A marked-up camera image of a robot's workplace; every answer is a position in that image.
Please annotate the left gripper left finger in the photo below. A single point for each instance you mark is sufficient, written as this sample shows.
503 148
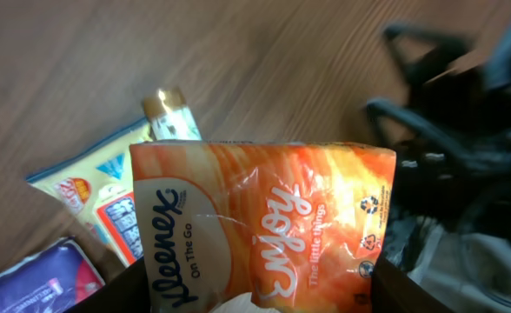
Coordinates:
127 293

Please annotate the yellow snack bag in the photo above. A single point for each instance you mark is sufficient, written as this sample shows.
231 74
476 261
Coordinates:
96 186

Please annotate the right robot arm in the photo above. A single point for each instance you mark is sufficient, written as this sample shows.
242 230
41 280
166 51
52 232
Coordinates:
448 241

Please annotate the red purple pad pack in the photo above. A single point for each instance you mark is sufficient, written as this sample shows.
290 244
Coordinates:
52 280

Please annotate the orange Kleenex tissue pack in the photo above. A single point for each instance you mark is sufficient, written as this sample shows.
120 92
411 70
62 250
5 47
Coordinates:
298 227

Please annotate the white tube gold cap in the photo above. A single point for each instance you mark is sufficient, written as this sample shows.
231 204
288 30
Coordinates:
169 116

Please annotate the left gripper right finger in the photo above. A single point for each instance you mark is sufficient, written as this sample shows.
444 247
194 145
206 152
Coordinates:
392 291

